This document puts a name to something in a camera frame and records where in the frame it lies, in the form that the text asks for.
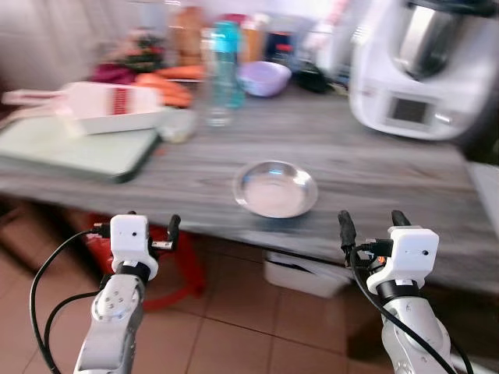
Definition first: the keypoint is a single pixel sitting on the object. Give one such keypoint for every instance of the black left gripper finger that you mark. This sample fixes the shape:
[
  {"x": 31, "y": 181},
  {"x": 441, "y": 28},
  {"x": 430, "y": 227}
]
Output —
[
  {"x": 131, "y": 213},
  {"x": 174, "y": 227}
]

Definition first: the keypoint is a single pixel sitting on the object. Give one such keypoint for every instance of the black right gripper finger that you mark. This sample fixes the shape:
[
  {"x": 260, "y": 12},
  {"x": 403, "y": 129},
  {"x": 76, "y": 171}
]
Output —
[
  {"x": 401, "y": 219},
  {"x": 347, "y": 230}
]

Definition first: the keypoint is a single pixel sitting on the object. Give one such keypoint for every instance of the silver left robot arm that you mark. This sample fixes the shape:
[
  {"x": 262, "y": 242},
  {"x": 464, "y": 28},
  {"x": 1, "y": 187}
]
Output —
[{"x": 109, "y": 327}]

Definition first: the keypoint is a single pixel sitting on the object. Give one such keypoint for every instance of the red plastic stool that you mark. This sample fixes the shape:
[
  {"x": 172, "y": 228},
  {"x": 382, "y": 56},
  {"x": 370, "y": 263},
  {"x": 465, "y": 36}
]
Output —
[{"x": 187, "y": 265}]

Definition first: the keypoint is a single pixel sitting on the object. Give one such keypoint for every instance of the white plastic box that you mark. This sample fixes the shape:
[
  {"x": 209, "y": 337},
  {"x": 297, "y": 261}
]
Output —
[{"x": 304, "y": 274}]

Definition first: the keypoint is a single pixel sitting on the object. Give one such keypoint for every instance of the shallow stainless steel bowl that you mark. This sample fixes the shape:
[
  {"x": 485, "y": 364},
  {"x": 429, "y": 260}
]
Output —
[{"x": 275, "y": 191}]

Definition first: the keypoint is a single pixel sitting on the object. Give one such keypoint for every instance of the pale green cutting board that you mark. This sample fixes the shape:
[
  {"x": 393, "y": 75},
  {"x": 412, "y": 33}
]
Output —
[{"x": 70, "y": 152}]

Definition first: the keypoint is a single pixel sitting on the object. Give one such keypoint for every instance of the white cabinet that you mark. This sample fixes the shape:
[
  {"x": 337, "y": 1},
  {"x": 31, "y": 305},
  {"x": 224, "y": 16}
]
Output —
[{"x": 485, "y": 195}]

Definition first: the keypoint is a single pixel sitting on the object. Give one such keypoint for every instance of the small clear lidded food container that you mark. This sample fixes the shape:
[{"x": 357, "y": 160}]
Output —
[{"x": 178, "y": 126}]

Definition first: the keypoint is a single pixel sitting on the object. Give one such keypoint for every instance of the white mandoline slicer red blade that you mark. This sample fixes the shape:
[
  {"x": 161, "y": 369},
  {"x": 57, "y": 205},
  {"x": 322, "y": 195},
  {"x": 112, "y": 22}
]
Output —
[{"x": 93, "y": 105}]

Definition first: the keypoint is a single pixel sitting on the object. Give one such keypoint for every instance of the clear drinking glass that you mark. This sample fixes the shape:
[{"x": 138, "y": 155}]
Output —
[{"x": 219, "y": 105}]

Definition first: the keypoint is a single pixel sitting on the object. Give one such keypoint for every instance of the white food processor steel jug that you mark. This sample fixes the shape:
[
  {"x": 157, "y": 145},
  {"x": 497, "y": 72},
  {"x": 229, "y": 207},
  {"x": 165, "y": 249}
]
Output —
[{"x": 421, "y": 70}]

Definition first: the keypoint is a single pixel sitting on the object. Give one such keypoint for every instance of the small black pouch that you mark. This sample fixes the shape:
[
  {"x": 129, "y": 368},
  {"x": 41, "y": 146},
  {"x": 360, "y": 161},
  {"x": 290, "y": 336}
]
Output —
[{"x": 313, "y": 80}]

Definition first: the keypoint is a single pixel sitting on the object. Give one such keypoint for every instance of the green bag of vegetables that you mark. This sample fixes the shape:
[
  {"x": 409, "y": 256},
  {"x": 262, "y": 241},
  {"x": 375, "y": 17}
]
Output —
[{"x": 142, "y": 53}]

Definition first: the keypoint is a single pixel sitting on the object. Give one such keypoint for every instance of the purple bowl with dark sticker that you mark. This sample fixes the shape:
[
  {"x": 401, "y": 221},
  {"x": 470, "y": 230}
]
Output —
[{"x": 265, "y": 78}]

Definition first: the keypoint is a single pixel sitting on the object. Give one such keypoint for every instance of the teal-capped water bottle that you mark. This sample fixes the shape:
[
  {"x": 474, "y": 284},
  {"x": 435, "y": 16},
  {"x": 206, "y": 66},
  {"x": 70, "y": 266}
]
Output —
[{"x": 228, "y": 62}]

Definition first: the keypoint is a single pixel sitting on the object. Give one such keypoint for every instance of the red-lidded jar of crackers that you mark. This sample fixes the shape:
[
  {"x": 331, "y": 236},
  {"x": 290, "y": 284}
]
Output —
[{"x": 185, "y": 35}]

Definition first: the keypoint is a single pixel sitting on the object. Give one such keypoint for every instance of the clear plastic pitcher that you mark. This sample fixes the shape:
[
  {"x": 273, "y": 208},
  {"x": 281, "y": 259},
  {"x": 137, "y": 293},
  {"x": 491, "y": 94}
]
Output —
[{"x": 331, "y": 39}]

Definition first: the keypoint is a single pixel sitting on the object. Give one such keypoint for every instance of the orange squeeze bottle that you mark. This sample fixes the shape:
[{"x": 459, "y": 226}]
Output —
[{"x": 251, "y": 39}]

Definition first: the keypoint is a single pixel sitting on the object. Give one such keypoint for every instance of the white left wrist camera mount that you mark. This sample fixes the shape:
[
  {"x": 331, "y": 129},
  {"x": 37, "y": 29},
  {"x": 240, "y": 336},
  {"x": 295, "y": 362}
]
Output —
[{"x": 131, "y": 241}]

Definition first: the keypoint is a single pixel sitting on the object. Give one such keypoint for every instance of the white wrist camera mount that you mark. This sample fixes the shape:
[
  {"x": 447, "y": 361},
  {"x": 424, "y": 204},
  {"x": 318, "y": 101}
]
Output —
[
  {"x": 409, "y": 253},
  {"x": 131, "y": 241}
]

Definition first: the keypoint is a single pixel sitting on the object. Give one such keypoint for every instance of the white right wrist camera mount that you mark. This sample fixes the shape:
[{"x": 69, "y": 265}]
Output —
[{"x": 409, "y": 253}]

